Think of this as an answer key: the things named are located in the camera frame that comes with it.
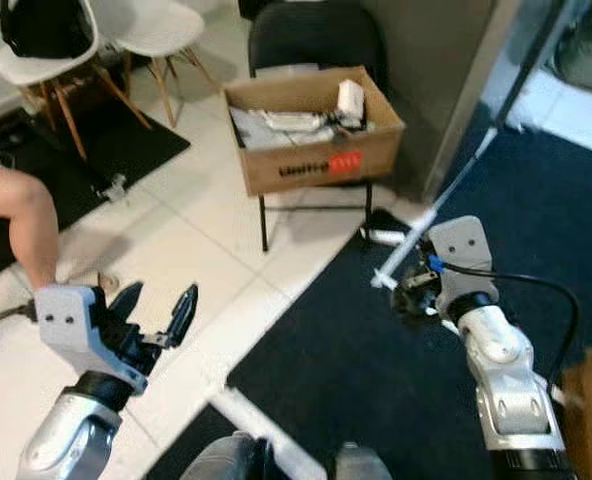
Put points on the grey right robot leg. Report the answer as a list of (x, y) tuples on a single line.
[(361, 464)]

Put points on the white chair with wooden legs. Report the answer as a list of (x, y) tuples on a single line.
[(46, 68), (166, 30)]

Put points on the grey plastic bottle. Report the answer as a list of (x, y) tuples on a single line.
[(384, 237)]

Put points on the cardboard box with red print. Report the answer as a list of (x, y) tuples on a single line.
[(321, 165)]

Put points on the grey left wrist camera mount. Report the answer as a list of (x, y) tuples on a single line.
[(71, 318)]

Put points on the plain brown cardboard box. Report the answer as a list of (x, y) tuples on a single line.
[(591, 410)]

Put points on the black floor mat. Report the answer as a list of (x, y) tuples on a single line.
[(136, 145)]

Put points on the flat white carton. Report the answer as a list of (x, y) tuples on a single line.
[(291, 120)]

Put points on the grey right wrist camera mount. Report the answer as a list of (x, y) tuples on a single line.
[(464, 245)]

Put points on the grey metal door frame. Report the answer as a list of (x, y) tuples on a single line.
[(476, 80)]

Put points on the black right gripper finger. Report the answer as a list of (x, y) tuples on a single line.
[(404, 295), (426, 312)]

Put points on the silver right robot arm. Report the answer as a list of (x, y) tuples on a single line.
[(506, 370)]

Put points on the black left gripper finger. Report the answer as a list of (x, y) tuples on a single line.
[(126, 300), (185, 315)]

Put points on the small white box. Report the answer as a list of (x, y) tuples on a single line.
[(350, 100)]

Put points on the black folding chair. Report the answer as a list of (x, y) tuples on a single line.
[(316, 35)]

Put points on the white paper bag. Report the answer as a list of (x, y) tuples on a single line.
[(251, 135)]

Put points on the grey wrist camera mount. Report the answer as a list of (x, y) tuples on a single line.
[(464, 245), (71, 318)]

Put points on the black backpack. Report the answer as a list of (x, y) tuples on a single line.
[(46, 25)]

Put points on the bare person leg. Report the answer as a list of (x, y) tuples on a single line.
[(26, 215)]

